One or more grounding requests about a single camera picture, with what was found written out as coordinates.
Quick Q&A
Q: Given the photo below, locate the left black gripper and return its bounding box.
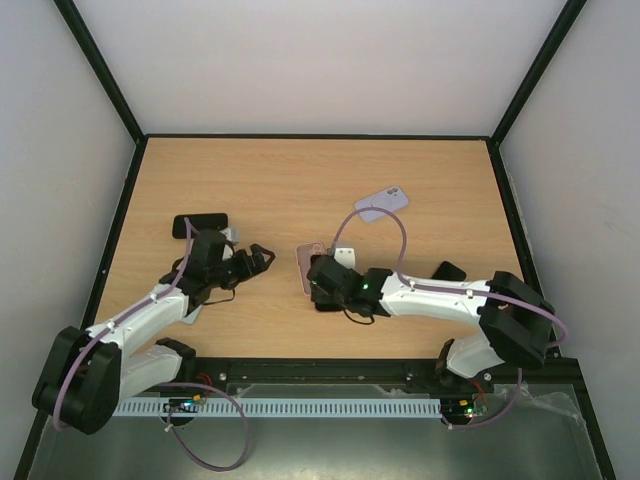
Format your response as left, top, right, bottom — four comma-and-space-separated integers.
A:
208, 244, 275, 290

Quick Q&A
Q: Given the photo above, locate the pink phone case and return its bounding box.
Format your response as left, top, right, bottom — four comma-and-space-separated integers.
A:
295, 242, 325, 296

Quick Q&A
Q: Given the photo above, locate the magenta smartphone black screen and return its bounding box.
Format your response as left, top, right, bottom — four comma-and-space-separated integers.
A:
314, 299, 346, 313

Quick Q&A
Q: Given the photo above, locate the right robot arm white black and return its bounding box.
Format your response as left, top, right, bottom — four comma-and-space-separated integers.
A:
306, 255, 554, 392

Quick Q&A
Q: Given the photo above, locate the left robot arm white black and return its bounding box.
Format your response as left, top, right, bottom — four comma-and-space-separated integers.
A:
31, 228, 276, 434

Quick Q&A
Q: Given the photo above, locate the black phone case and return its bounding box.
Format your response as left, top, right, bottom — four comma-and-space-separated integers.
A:
171, 213, 229, 240

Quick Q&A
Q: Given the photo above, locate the lilac magsafe phone case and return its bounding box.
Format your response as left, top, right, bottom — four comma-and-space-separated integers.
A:
354, 185, 409, 223

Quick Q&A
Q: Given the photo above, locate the light blue smartphone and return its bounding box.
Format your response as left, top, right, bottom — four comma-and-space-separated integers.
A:
181, 306, 202, 325

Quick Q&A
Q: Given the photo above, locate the black smartphone right side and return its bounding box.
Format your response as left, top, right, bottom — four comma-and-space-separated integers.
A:
431, 261, 467, 282

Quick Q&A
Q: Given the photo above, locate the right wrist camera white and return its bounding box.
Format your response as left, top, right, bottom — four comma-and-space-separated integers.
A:
331, 246, 356, 269

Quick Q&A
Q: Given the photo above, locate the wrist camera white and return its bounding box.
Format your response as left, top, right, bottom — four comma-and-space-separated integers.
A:
331, 246, 356, 269
221, 227, 239, 245

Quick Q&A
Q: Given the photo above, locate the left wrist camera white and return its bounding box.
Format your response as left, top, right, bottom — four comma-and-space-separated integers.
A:
221, 227, 239, 245

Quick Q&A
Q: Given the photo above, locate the white slotted cable duct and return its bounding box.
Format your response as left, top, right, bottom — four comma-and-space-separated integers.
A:
114, 397, 441, 419

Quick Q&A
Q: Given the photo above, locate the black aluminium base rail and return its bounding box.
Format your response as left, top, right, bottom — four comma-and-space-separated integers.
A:
149, 357, 581, 396

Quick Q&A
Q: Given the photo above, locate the black enclosure frame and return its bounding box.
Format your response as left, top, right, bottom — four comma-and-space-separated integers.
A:
14, 1, 616, 479

